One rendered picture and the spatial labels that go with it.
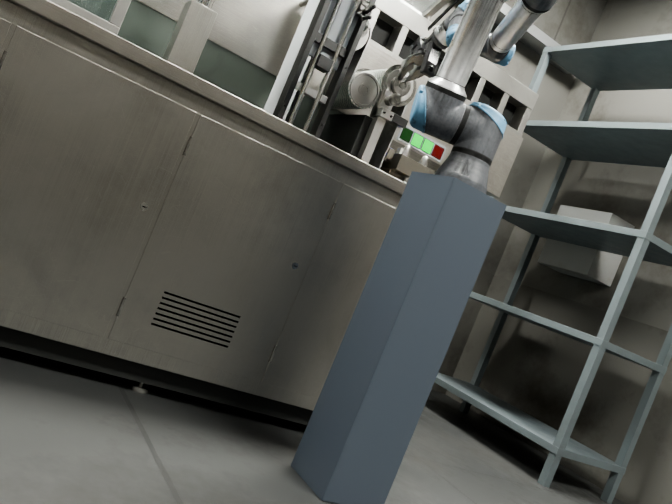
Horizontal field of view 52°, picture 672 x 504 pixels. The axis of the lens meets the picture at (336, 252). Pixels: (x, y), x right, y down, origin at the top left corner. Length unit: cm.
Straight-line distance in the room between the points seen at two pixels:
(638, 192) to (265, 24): 260
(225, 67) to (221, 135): 67
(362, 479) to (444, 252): 64
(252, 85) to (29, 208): 107
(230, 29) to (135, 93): 79
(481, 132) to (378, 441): 87
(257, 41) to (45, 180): 109
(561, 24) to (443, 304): 355
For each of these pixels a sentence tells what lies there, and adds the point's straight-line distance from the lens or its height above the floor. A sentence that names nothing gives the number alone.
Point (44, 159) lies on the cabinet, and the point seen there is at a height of 54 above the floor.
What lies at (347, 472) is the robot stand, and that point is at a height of 9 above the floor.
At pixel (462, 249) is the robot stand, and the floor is 74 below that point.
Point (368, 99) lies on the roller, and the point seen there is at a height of 115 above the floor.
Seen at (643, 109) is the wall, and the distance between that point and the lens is 472.
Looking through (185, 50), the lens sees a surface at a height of 101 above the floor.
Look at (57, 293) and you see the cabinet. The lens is 195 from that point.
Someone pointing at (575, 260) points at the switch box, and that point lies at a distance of 422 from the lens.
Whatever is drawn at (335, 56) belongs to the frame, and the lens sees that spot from 228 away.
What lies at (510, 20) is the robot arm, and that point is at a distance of 212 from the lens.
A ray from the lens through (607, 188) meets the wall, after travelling 459.
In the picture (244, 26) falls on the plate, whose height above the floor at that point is 124.
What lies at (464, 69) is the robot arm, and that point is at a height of 118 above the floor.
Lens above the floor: 59
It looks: level
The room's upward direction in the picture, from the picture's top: 22 degrees clockwise
